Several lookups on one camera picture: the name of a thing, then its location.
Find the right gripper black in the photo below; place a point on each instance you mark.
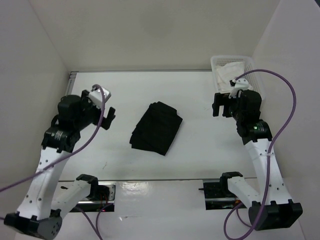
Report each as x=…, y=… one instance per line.
x=222, y=99

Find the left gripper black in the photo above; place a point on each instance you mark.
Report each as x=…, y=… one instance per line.
x=86, y=102

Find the black pleated skirt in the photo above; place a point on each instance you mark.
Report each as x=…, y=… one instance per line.
x=157, y=129

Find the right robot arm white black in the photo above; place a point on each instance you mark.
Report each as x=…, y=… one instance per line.
x=272, y=207

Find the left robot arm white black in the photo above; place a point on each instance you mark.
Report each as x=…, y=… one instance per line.
x=72, y=129

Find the white cloth in basket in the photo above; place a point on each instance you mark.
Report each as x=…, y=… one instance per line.
x=228, y=72

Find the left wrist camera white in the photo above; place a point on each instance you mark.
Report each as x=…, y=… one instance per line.
x=99, y=95

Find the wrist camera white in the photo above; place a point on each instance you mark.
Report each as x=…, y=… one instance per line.
x=239, y=85
x=99, y=95

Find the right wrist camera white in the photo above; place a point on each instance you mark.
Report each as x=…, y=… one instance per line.
x=239, y=85

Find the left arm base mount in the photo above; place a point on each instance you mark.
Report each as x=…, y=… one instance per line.
x=104, y=199

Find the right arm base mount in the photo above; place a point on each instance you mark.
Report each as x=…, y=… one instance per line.
x=215, y=198

